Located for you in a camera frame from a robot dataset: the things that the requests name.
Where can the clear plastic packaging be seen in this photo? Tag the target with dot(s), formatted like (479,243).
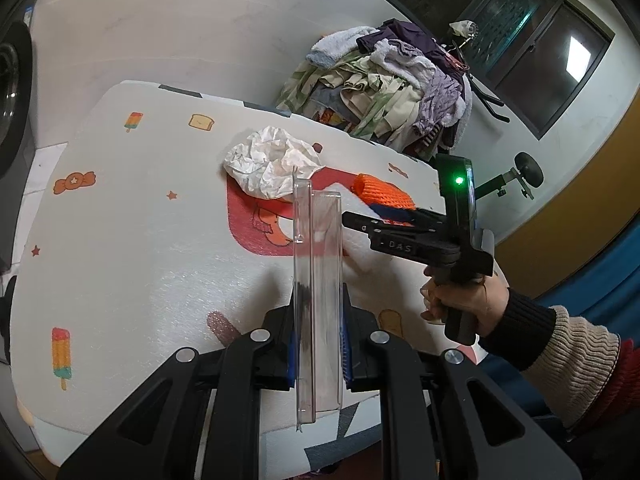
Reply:
(320,310)

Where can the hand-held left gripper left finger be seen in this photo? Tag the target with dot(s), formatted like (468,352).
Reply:
(291,355)

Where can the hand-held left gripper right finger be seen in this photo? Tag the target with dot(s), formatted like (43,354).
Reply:
(346,355)

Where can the pile of clothes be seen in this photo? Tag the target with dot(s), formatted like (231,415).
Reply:
(380,85)

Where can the black exercise bike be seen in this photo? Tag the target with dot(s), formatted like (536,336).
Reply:
(529,167)

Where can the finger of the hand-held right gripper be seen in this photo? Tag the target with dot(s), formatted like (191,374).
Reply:
(395,220)

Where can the crumpled white paper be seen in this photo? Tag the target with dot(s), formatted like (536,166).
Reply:
(270,165)

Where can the grey washing machine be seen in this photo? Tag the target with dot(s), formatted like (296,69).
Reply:
(12,110)

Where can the grey white patterned cover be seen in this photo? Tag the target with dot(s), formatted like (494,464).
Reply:
(345,440)

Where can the person's right forearm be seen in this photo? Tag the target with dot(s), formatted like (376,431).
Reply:
(560,355)

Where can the white printed foam mat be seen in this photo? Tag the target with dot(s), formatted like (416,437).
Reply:
(150,260)

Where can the dark window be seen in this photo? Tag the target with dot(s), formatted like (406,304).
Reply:
(520,35)

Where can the orange foam net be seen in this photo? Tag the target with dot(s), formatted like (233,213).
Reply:
(382,191)

